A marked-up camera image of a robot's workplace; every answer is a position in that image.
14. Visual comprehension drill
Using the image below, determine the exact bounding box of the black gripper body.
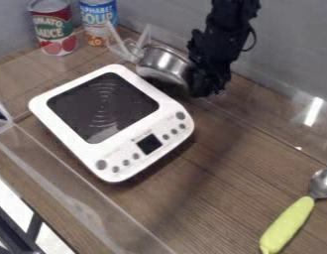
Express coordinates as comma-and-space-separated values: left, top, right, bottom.
186, 23, 253, 90

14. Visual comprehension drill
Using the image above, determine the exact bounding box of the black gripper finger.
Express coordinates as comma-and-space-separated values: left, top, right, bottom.
190, 66, 227, 97
188, 33, 206, 67

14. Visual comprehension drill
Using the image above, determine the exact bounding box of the silver pot with handles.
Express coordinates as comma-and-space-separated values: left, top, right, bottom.
127, 43, 195, 86

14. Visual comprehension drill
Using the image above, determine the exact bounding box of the white and black induction stove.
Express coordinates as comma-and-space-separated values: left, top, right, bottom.
30, 64, 196, 184

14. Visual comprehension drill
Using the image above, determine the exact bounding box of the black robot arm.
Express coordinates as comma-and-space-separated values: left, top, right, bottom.
188, 0, 261, 97

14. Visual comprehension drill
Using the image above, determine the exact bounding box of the alphabet soup can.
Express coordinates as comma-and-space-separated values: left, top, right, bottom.
80, 0, 118, 47

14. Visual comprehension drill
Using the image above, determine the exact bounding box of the tomato sauce can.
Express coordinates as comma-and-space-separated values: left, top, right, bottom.
28, 0, 79, 57

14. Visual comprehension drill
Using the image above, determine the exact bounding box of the clear acrylic corner bracket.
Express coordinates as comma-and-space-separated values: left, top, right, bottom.
106, 21, 152, 64

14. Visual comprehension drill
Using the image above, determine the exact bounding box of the spoon with green handle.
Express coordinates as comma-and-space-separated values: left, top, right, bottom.
259, 169, 327, 254

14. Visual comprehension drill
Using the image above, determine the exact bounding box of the black metal frame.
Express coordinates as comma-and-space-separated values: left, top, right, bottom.
0, 206, 46, 254

